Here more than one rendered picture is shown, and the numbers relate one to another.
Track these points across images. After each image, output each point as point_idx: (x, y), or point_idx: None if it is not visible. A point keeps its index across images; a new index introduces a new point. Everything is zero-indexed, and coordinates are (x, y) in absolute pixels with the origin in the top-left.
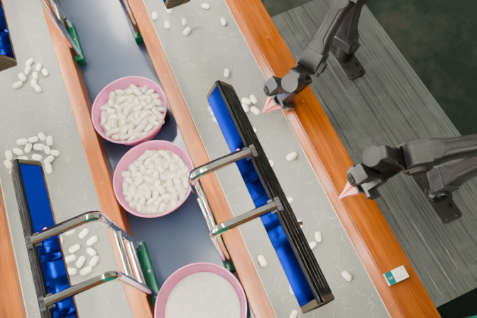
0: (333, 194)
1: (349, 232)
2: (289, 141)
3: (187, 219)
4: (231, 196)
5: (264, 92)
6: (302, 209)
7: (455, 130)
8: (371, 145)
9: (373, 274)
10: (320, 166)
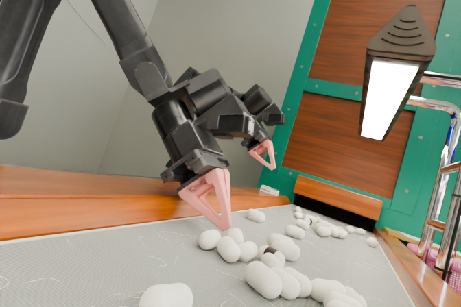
0: (254, 200)
1: (269, 204)
2: (234, 219)
3: None
4: (383, 268)
5: (167, 233)
6: (293, 222)
7: (92, 172)
8: (259, 90)
9: (278, 201)
10: (239, 199)
